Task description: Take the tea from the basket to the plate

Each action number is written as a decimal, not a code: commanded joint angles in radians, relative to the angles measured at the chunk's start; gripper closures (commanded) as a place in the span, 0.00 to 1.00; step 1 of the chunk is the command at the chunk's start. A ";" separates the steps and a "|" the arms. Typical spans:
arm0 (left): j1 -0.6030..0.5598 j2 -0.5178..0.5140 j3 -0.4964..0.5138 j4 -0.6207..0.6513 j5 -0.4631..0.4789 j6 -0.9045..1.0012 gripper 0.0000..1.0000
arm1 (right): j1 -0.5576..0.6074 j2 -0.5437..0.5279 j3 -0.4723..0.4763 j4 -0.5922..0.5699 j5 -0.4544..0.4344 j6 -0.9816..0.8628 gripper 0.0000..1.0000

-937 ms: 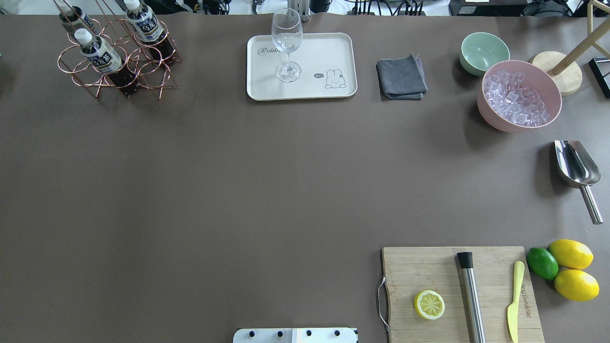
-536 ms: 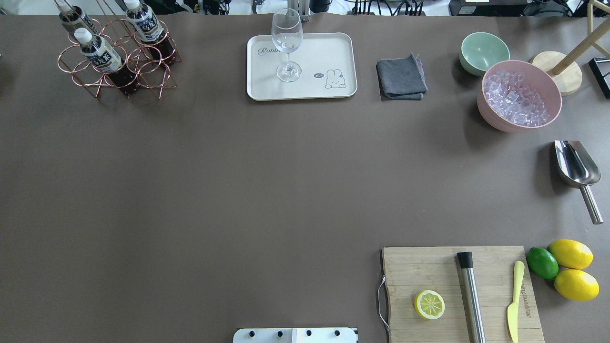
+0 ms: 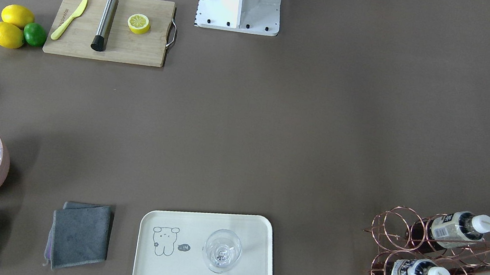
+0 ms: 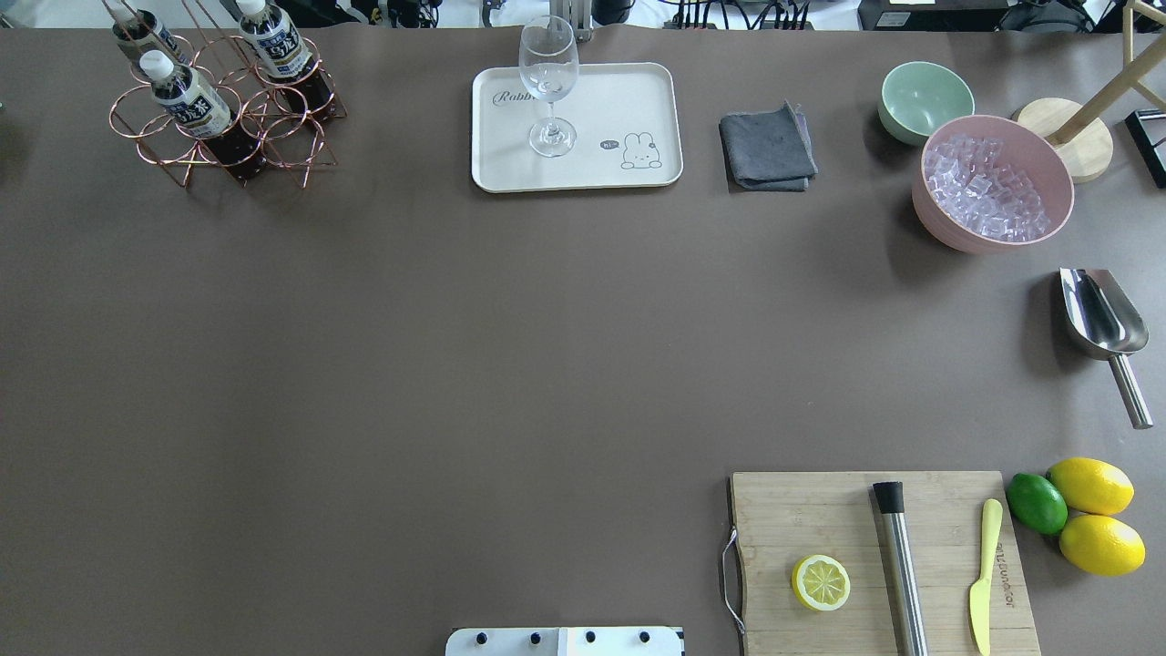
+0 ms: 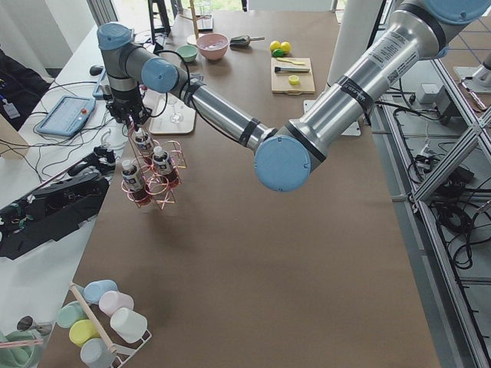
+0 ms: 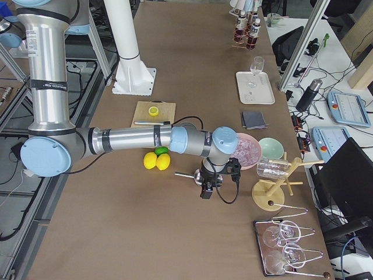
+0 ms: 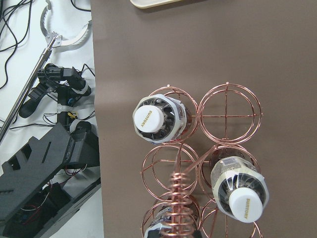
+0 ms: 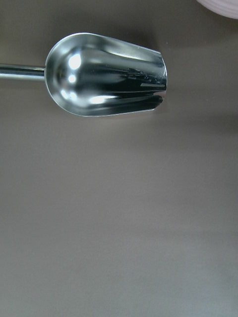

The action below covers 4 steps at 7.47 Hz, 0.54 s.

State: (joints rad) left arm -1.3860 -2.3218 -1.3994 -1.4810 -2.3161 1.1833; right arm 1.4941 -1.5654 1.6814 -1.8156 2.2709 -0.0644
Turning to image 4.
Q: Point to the copper wire bottle basket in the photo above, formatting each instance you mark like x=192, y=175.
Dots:
x=247, y=93

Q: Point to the tea bottle white cap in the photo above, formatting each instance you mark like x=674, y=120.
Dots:
x=198, y=107

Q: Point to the white rabbit tray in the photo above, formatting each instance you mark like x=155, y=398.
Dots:
x=624, y=114

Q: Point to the grey folded cloth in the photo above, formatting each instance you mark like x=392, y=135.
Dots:
x=769, y=151

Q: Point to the bamboo cutting board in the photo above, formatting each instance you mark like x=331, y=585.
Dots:
x=782, y=517

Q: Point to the clear wine glass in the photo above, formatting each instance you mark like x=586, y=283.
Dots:
x=548, y=67

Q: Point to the half lemon slice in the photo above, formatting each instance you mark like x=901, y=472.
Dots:
x=821, y=583

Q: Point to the steel muddler black tip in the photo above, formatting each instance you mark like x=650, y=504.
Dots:
x=891, y=505

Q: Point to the green ceramic bowl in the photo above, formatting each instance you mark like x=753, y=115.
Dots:
x=918, y=97

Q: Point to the pink bowl of ice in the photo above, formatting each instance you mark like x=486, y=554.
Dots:
x=986, y=184

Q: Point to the yellow plastic knife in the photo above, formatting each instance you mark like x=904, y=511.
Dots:
x=979, y=594

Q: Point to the green lime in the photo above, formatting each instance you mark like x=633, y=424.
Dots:
x=1037, y=503

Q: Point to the steel ice scoop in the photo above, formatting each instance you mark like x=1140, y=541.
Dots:
x=1107, y=327

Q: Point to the upper yellow lemon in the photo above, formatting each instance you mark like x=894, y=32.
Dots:
x=1092, y=485

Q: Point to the yellow lemon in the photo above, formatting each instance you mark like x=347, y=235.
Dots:
x=1092, y=485
x=1102, y=546

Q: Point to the wooden cup tree stand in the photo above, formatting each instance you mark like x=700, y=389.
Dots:
x=1076, y=131

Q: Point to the lower yellow lemon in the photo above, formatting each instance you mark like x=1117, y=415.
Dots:
x=1102, y=546

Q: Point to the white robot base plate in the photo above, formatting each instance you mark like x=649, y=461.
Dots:
x=585, y=640

